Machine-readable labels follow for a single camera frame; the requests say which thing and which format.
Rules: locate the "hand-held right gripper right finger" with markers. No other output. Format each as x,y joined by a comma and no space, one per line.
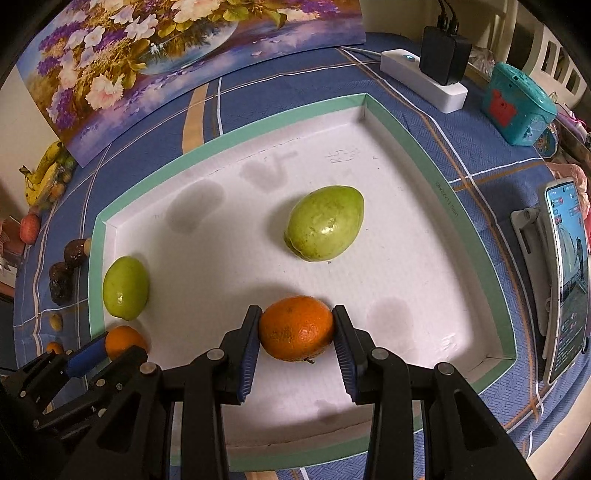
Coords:
346,355

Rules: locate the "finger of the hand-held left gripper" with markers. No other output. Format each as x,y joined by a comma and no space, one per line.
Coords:
124,371
85,361

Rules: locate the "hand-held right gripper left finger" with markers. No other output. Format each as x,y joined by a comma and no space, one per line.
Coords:
247,355

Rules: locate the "small orange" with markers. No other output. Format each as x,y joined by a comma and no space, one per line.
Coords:
122,340

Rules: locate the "large orange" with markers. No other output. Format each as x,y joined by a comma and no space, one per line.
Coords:
295,327

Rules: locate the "dark brown wrinkled fruit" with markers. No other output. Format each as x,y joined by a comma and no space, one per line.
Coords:
60,284

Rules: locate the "white tray with green rim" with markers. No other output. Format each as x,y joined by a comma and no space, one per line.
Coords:
392,184

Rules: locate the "tiny orange fruit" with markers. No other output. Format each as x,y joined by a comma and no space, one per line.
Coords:
54,347

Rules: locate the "small yellow fruit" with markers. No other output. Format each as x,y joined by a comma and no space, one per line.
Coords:
55,321

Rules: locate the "round brown fruit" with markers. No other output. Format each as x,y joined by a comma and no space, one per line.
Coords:
76,253

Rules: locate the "large green guava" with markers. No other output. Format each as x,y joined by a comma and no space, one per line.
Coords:
325,224

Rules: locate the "red apple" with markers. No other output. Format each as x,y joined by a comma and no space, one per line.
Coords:
30,228

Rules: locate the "banana bunch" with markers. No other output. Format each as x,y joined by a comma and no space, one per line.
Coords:
39,177

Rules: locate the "glass fruit bowl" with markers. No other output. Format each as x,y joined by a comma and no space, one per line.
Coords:
63,170

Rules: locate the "smartphone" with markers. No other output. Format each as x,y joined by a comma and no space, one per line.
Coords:
568,277

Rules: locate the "blue plaid tablecloth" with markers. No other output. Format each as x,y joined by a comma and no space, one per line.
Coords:
286,97

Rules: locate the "pink cloth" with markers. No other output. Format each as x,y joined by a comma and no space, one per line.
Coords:
572,177

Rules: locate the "white power strip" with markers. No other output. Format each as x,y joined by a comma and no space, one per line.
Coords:
401,64

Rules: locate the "flower painting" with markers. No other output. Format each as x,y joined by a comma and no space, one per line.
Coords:
184,60

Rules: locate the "teal toy box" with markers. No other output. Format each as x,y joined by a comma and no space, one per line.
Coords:
517,106

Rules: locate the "black charger adapter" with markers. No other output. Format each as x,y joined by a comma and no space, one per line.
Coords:
436,55
463,60

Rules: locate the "white slatted furniture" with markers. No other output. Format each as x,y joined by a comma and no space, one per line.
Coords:
554,60

